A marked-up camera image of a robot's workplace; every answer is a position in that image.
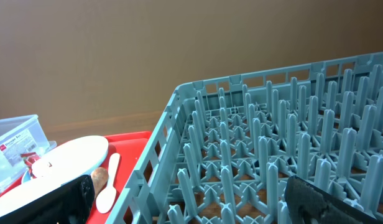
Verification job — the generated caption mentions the red plastic tray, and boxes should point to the red plastic tray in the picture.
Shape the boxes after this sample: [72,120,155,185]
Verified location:
[86,132,151,223]

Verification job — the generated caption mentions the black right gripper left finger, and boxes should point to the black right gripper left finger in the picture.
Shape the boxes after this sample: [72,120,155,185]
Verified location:
[0,175,95,224]

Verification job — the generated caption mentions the light blue bowl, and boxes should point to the light blue bowl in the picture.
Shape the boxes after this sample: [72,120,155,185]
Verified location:
[21,170,32,184]

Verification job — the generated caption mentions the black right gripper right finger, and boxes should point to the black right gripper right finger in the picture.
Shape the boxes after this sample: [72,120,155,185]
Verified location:
[284,175,380,224]

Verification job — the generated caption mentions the white plastic spoon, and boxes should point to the white plastic spoon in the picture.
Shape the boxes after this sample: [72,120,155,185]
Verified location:
[96,153,121,213]

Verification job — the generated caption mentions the light blue plate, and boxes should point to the light blue plate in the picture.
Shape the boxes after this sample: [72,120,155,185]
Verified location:
[0,136,109,217]

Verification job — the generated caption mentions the grey dishwasher rack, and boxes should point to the grey dishwasher rack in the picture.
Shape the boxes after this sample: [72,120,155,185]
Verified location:
[107,52,383,223]

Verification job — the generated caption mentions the brown carrot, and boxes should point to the brown carrot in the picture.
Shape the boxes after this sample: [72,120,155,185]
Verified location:
[91,167,109,198]

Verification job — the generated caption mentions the clear plastic storage bin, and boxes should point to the clear plastic storage bin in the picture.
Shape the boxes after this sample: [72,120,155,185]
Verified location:
[0,114,57,195]

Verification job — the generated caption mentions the red snack wrapper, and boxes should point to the red snack wrapper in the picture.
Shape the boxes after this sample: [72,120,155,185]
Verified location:
[21,152,40,179]

